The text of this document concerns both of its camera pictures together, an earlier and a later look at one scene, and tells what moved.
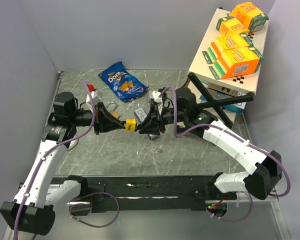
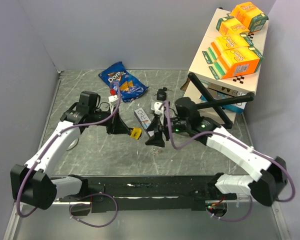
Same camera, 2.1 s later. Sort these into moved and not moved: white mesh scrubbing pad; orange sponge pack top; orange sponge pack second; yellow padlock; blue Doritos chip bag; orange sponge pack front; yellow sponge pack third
Moved: yellow padlock
Not moved: white mesh scrubbing pad; orange sponge pack front; orange sponge pack top; yellow sponge pack third; orange sponge pack second; blue Doritos chip bag
